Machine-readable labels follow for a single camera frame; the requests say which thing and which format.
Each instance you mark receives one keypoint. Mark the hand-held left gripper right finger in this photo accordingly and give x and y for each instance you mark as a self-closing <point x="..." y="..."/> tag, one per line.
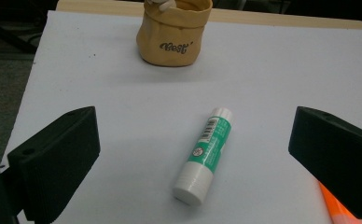
<point x="334" y="155"/>

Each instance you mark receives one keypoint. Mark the white table mat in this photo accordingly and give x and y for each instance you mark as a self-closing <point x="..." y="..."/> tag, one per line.
<point x="138" y="99"/>

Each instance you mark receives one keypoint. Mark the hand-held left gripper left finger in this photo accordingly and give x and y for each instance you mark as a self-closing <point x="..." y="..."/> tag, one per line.
<point x="58" y="161"/>

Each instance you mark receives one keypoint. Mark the orange highlighter pen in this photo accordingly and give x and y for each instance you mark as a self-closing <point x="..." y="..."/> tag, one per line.
<point x="336" y="210"/>

